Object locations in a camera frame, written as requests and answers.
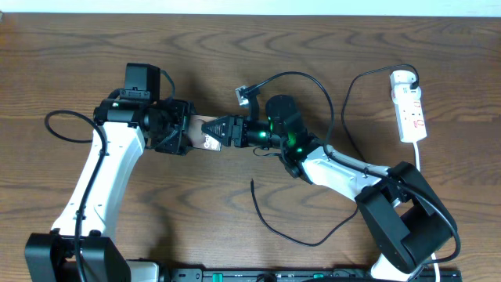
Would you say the white power strip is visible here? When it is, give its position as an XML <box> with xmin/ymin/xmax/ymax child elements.
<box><xmin>391</xmin><ymin>83</ymin><xmax>427</xmax><ymax>143</ymax></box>

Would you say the white charger adapter plug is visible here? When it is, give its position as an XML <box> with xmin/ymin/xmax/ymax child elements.
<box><xmin>390</xmin><ymin>70</ymin><xmax>417</xmax><ymax>89</ymax></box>

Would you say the black camera cable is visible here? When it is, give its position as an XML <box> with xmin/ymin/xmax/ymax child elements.
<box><xmin>43</xmin><ymin>69</ymin><xmax>177</xmax><ymax>282</ymax></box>
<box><xmin>250</xmin><ymin>70</ymin><xmax>462</xmax><ymax>267</ymax></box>

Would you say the black right camera cable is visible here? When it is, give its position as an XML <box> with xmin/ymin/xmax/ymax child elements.
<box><xmin>250</xmin><ymin>70</ymin><xmax>462</xmax><ymax>267</ymax></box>

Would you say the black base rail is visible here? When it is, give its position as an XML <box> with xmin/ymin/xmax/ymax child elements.
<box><xmin>162</xmin><ymin>267</ymin><xmax>463</xmax><ymax>282</ymax></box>

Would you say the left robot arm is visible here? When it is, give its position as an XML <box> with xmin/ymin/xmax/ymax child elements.
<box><xmin>24</xmin><ymin>98</ymin><xmax>196</xmax><ymax>281</ymax></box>

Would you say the black left camera cable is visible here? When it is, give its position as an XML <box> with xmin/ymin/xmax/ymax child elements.
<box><xmin>43</xmin><ymin>69</ymin><xmax>177</xmax><ymax>282</ymax></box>

